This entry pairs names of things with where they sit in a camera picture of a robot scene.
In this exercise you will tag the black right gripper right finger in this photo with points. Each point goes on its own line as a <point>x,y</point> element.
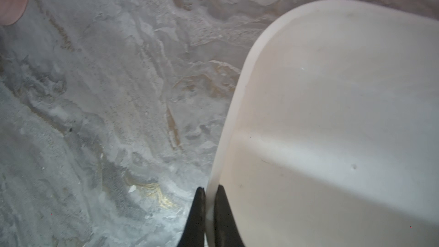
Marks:
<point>226,232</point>

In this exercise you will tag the white plastic storage box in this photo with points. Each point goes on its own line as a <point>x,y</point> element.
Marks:
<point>332,136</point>

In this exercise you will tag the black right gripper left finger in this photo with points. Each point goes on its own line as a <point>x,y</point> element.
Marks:
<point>194,232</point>

